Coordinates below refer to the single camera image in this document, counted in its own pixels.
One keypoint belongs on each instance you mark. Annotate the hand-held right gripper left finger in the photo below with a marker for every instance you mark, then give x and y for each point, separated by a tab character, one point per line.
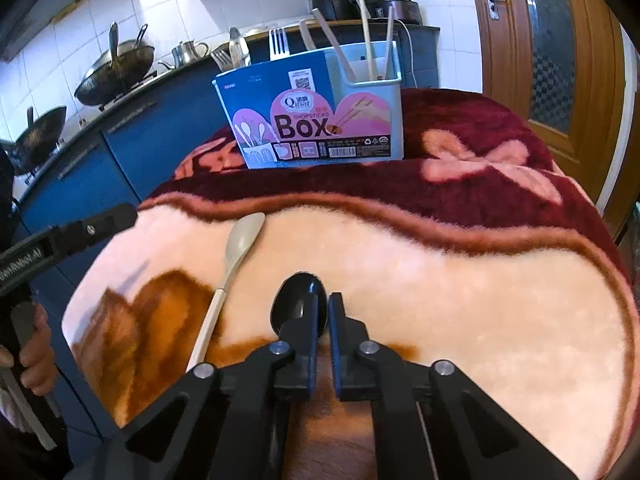
302	360

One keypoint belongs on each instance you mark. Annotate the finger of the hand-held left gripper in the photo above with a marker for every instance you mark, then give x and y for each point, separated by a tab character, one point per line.
90	232

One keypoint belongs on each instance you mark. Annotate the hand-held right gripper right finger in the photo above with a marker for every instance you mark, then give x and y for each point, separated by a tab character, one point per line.
342	360

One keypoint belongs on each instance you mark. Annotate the black spoon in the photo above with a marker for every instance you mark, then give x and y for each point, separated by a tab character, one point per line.
295	295

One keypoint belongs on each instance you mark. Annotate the beige spoon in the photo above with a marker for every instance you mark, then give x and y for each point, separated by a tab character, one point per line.
245	240

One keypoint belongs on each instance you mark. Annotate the white and blue utensil holder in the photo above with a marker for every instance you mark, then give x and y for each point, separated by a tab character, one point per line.
300	130

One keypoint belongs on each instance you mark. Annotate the beige chopstick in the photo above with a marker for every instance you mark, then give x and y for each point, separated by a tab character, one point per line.
307	35

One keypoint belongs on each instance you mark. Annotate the white chopstick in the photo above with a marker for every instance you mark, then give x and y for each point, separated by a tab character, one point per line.
388	40
366	35
332	40

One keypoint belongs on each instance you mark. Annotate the person's left hand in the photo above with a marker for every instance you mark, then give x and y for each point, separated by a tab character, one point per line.
37	360

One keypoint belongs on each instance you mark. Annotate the blue lower kitchen cabinets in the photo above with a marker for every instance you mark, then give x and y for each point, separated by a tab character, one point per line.
85	170

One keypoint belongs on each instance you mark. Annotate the small black wok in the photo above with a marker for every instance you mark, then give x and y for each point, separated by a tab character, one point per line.
35	145

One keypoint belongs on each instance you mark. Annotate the dark red floral blanket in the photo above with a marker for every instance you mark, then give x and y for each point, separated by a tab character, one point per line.
475	310

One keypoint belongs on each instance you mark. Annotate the gas stove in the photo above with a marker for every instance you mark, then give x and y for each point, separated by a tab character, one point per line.
127	91

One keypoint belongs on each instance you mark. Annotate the large black wok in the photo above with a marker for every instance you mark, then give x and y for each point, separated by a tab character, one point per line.
115	77

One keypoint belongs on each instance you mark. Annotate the metal ladle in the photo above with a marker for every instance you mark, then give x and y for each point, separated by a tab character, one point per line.
114	45

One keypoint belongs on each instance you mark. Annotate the silver metal teapot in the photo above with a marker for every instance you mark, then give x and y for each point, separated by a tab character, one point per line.
182	54

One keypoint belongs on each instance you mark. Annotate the silver fork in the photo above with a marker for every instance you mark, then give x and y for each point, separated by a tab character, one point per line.
279	42
222	60

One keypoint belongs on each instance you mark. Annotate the silver spoon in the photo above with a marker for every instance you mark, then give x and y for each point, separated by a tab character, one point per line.
237	47

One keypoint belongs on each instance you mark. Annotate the wooden cutting board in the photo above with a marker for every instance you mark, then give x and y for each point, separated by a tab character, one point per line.
257	35

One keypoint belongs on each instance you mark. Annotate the brown wooden door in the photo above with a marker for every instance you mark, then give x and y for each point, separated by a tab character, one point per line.
505	85

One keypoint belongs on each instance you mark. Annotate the black air fryer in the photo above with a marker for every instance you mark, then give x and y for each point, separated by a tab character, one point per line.
330	0

